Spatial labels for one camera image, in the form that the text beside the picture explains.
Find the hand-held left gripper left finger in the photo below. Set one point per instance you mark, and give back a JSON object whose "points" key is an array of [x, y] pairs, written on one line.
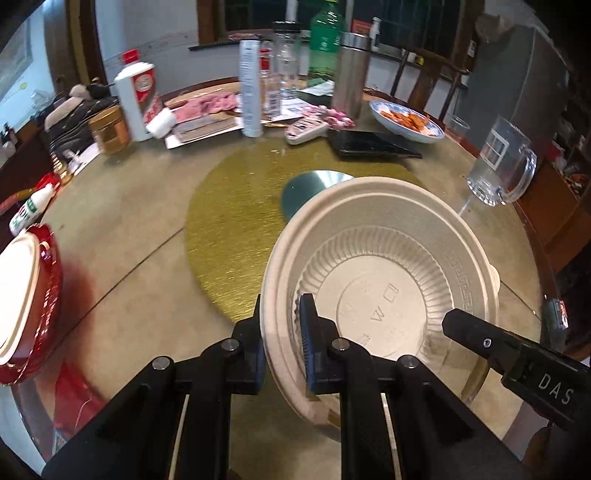
{"points": [[249, 355]]}

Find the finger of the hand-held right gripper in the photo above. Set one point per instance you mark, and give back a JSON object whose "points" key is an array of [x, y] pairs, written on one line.
{"points": [[466, 325], [554, 316]]}

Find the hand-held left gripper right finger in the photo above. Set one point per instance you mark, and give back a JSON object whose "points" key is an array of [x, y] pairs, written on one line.
{"points": [[307, 341]]}

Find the small beige ribbed bowl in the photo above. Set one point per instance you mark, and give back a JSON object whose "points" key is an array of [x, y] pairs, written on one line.
{"points": [[392, 295]]}

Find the red plate white lettering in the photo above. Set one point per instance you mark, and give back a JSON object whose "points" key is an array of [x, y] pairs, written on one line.
{"points": [[53, 295]]}

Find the large beige ribbed bowl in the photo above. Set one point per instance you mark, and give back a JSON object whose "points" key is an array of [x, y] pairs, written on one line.
{"points": [[38, 272]]}

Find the wooden cabinet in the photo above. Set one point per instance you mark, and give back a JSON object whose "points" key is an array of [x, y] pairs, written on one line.
{"points": [[554, 203]]}

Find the gold glitter round mat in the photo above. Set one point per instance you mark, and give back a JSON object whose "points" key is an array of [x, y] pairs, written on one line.
{"points": [[231, 221]]}

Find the silver round disc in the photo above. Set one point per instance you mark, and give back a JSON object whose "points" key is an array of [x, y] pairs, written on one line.
{"points": [[309, 189]]}

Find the glass beer mug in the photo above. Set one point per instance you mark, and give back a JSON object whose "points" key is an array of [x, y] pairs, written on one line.
{"points": [[501, 161]]}

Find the red packet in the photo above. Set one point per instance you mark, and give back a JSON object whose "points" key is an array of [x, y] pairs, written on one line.
{"points": [[74, 397]]}

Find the clear plastic cup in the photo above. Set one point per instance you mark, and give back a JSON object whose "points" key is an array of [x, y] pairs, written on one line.
{"points": [[456, 127]]}

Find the black phone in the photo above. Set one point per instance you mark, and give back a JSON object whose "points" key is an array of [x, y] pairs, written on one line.
{"points": [[374, 144]]}

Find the white car key case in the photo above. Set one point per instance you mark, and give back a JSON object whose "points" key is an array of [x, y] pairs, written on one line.
{"points": [[304, 129]]}

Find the blue rimmed plate with food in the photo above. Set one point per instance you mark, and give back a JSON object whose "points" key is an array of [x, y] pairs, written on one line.
{"points": [[406, 121]]}

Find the grey book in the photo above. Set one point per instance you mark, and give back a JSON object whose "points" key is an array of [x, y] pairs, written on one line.
{"points": [[203, 129]]}

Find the printed white paper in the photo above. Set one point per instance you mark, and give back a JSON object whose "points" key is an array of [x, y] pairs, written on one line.
{"points": [[295, 110]]}

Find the grey refrigerator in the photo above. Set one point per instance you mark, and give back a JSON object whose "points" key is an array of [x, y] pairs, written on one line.
{"points": [[512, 83]]}

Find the white pill bottle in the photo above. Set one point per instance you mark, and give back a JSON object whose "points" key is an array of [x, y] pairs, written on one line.
{"points": [[161, 122]]}

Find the wooden chair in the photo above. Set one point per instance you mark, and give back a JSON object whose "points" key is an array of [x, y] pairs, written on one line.
{"points": [[425, 78]]}

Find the pink cloth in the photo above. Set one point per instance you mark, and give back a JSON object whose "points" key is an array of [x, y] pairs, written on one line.
{"points": [[207, 105]]}

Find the green white leaflet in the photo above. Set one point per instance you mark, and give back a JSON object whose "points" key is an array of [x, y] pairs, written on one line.
{"points": [[321, 87]]}

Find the small glass perfume bottle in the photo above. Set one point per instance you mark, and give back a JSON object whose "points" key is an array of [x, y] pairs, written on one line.
{"points": [[64, 173]]}

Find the white retail package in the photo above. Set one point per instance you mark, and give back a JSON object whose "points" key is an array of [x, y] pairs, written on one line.
{"points": [[250, 87]]}

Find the small white drink bottle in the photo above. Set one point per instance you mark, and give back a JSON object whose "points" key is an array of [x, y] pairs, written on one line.
{"points": [[30, 210]]}

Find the amber jar gold lid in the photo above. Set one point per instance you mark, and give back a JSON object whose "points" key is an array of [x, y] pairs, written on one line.
{"points": [[110, 131]]}

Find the small red lid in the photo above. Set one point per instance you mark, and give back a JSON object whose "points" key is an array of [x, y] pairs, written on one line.
{"points": [[46, 181]]}

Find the steel thermos flask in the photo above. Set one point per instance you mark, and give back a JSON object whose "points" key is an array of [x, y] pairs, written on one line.
{"points": [[351, 74]]}

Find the white liquor bottle red cap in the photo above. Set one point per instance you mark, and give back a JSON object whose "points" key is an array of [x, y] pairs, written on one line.
{"points": [[138, 101]]}

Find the clear jar black lid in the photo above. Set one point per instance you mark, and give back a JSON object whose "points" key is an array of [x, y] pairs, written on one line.
{"points": [[287, 60]]}

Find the dark quilted bag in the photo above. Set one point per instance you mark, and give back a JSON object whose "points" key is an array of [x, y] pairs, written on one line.
{"points": [[78, 115]]}

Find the green plastic bottle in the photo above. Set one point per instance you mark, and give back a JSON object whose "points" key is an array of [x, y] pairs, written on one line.
{"points": [[325, 41]]}

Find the white spray bottle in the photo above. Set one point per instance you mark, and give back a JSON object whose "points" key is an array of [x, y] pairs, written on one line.
{"points": [[376, 32]]}

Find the beige furry item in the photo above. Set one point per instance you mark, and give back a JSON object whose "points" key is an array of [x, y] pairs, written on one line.
{"points": [[74, 94]]}

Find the dark window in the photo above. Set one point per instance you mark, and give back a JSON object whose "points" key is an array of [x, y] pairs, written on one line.
{"points": [[323, 18]]}

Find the clear film roll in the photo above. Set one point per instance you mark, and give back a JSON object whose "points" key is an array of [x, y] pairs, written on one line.
{"points": [[291, 9]]}

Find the dark wooden door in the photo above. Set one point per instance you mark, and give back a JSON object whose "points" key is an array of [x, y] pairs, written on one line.
{"points": [[69, 41]]}

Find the wall poster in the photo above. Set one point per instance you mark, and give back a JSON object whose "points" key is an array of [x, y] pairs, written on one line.
{"points": [[14, 60]]}

